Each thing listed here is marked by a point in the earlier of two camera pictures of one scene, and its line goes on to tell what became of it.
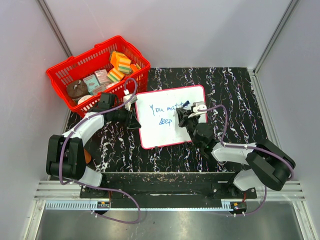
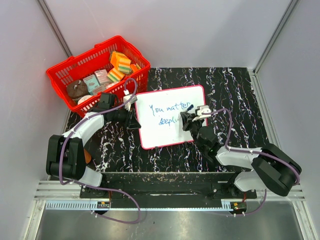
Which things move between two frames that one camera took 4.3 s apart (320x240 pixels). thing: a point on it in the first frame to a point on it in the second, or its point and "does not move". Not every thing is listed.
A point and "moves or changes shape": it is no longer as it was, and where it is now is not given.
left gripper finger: (133, 123) does not move
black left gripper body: (127, 119) does not move
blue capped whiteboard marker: (186, 103) moves or changes shape
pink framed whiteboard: (156, 111) does not move
